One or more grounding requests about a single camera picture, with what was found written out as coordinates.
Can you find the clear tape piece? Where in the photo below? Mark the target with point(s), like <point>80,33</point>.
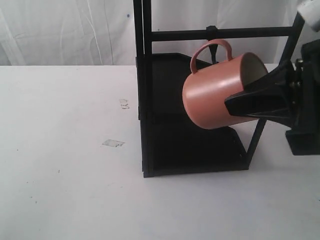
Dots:
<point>113,143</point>

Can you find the terracotta pink mug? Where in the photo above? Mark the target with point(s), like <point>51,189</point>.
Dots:
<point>205,90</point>

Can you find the black metal rack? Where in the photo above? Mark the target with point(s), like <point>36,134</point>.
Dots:
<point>170,143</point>

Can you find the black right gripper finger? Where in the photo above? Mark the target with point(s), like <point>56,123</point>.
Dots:
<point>278,77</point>
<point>274,104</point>

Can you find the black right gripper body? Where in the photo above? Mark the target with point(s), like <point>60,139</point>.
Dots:
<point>304,135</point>

